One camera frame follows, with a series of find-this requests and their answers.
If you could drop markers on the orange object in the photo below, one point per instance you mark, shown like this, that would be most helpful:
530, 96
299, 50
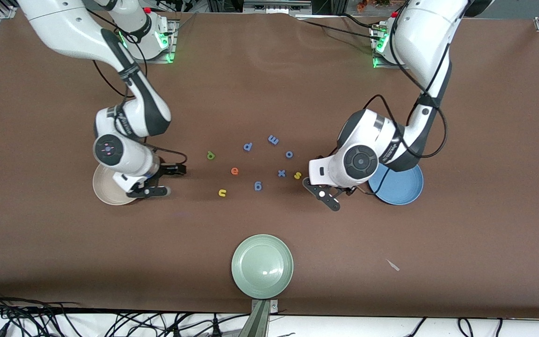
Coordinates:
372, 3

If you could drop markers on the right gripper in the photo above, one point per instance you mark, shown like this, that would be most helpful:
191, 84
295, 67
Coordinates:
165, 170

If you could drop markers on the white paper scrap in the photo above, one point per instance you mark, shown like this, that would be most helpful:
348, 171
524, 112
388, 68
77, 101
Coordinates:
393, 266

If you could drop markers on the dark aluminium frame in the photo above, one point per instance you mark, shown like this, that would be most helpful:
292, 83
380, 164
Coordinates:
325, 5

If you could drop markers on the blue plate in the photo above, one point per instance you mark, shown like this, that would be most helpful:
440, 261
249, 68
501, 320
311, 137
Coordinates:
400, 189

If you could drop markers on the blue letter m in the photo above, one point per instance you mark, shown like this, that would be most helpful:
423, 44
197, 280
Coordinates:
273, 140

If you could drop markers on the pale green plate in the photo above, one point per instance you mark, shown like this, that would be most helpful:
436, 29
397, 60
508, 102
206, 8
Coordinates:
262, 267

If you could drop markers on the blue letter g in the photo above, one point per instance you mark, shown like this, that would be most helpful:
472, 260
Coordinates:
255, 185

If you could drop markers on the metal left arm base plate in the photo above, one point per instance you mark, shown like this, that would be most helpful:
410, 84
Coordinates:
379, 65

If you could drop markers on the silver metal plate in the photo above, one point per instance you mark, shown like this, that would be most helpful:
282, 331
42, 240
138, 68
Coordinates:
276, 7

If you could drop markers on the beige brown plate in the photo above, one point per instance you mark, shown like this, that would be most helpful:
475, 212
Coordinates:
105, 189

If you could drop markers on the green letter p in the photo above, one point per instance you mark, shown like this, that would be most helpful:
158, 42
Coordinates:
210, 157

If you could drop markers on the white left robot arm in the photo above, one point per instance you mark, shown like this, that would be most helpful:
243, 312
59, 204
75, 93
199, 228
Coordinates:
428, 37

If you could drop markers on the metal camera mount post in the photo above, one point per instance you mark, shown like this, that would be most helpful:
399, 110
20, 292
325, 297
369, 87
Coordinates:
258, 323

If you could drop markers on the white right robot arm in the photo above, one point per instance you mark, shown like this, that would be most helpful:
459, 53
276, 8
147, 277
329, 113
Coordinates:
63, 28

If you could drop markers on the brown table cover sheet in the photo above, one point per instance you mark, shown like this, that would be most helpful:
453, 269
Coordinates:
63, 248

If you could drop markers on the blue letter d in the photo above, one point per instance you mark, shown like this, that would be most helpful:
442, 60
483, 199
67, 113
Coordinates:
251, 144

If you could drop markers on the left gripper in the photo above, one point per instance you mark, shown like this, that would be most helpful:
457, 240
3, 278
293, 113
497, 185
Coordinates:
348, 189

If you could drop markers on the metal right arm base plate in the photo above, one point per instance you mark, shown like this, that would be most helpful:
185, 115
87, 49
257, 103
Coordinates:
172, 44

